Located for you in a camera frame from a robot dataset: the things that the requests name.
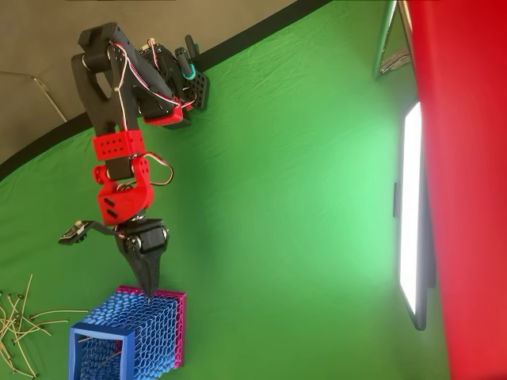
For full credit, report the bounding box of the black and turquoise clamp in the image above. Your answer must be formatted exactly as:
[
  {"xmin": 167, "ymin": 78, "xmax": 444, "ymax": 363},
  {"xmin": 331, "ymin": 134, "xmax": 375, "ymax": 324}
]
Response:
[{"xmin": 173, "ymin": 34, "xmax": 200, "ymax": 81}]

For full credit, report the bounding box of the blue and pink lattice basket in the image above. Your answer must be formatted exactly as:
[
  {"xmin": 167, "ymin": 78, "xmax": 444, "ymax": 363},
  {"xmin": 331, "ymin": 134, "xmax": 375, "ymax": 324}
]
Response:
[{"xmin": 67, "ymin": 283, "xmax": 187, "ymax": 380}]

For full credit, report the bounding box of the green table cloth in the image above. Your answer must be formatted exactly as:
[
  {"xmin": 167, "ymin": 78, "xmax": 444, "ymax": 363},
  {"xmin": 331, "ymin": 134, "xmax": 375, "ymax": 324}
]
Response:
[{"xmin": 0, "ymin": 0, "xmax": 451, "ymax": 380}]

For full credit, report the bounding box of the chrome tube stand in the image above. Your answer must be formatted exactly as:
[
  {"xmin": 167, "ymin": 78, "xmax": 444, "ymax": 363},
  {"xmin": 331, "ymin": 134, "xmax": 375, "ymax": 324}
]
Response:
[{"xmin": 372, "ymin": 0, "xmax": 413, "ymax": 81}]

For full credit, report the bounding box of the small camera on black bracket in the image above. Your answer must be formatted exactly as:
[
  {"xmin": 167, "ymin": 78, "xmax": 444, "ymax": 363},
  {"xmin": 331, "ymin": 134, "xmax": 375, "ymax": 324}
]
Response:
[{"xmin": 58, "ymin": 218, "xmax": 120, "ymax": 247}]

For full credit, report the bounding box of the short white red servo cable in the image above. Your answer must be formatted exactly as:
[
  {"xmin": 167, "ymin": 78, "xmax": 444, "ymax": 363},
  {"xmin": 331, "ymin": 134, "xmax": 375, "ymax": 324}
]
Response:
[{"xmin": 140, "ymin": 151, "xmax": 175, "ymax": 188}]

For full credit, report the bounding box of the broad red post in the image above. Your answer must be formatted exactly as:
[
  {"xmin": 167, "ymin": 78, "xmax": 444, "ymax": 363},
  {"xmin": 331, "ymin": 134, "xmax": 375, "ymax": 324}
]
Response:
[{"xmin": 397, "ymin": 0, "xmax": 507, "ymax": 380}]

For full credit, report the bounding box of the long white red servo cable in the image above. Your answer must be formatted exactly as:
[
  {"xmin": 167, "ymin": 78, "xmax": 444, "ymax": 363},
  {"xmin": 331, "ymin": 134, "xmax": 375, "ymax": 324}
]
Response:
[{"xmin": 105, "ymin": 38, "xmax": 184, "ymax": 134}]

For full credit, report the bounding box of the thin chrome rod frame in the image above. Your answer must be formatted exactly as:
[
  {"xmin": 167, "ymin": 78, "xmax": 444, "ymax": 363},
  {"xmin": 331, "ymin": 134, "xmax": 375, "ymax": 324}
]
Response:
[{"xmin": 0, "ymin": 70, "xmax": 69, "ymax": 124}]

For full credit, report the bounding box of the black flat light panel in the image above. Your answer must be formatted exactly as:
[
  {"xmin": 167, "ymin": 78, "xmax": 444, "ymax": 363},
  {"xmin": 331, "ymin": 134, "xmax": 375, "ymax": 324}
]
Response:
[{"xmin": 392, "ymin": 100, "xmax": 438, "ymax": 333}]

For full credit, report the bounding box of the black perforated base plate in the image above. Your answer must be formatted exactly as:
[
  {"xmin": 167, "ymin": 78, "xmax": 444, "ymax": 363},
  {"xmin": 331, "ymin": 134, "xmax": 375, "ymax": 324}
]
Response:
[{"xmin": 182, "ymin": 68, "xmax": 212, "ymax": 113}]

